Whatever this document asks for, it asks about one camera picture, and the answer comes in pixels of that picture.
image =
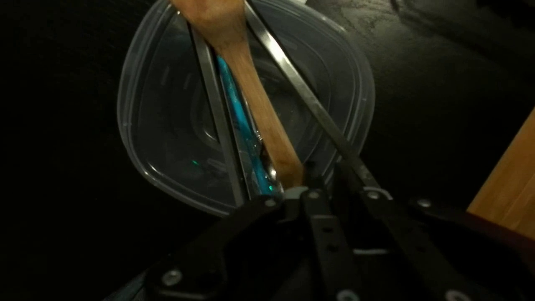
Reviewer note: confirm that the clear plastic food container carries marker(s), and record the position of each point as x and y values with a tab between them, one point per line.
167	110

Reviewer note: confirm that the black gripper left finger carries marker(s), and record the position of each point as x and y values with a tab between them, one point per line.
251	244

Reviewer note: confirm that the black metal tongs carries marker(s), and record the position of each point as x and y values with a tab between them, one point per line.
303	93

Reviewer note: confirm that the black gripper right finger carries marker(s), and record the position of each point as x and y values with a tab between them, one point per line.
435	250

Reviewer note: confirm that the teal plastic utensil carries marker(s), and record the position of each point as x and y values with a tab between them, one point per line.
239	110

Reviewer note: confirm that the wooden spoon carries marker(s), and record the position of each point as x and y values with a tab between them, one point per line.
251	93

